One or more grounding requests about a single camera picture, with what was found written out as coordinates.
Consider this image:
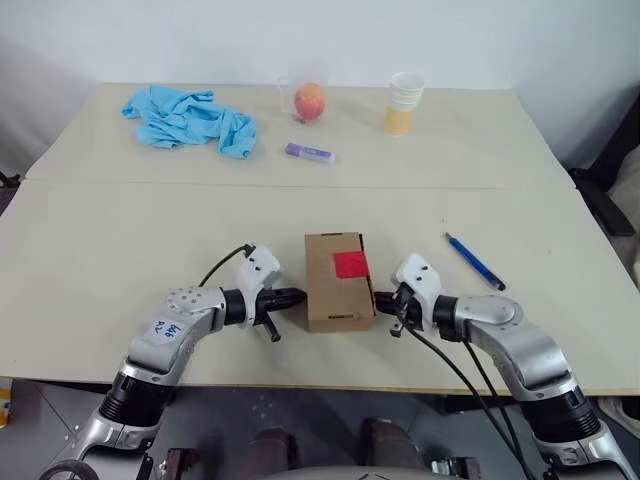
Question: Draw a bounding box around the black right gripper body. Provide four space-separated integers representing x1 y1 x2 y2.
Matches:
389 282 422 338

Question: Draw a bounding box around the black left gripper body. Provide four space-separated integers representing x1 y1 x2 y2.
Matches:
254 287 290 346

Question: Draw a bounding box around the brown cardboard box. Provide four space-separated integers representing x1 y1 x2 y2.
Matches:
303 230 379 334

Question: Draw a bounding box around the blue pen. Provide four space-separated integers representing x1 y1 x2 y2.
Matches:
444 231 507 293

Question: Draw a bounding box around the red tape patch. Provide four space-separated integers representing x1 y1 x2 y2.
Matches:
332 250 371 280

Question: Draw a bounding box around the white handwritten label sticker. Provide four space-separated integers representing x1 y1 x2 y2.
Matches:
149 316 187 350

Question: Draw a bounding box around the purple marker pen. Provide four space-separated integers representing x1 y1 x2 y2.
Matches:
284 142 343 167

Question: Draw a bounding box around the grey robot torso rim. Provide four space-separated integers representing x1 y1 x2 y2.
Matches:
164 462 426 480

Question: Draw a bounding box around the yellow paper cup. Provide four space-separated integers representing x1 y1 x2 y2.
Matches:
383 104 417 138

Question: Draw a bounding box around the red yellow apple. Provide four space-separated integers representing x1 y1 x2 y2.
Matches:
293 82 328 122

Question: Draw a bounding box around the light blue crumpled cloth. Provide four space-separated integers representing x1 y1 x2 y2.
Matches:
121 85 259 162

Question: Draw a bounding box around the white paper cup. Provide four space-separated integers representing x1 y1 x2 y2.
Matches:
389 71 426 112

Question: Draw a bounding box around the black chair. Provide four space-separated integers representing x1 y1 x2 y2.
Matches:
568 84 640 237

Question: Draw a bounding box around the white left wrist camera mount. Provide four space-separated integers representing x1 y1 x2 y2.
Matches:
235 243 286 329

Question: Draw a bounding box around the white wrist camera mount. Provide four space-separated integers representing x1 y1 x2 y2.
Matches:
235 243 286 329
390 252 444 332

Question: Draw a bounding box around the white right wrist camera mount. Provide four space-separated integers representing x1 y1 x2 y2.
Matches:
390 252 444 332

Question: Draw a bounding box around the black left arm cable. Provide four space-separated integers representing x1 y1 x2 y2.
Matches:
196 242 259 290

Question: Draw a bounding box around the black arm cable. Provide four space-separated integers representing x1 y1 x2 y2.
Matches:
461 338 525 480
398 299 535 480
196 242 259 290

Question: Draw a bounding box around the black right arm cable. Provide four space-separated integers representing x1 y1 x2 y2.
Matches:
398 299 535 480
461 338 525 480

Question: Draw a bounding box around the metal bracket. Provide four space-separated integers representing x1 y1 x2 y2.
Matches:
431 456 484 480
161 447 199 480

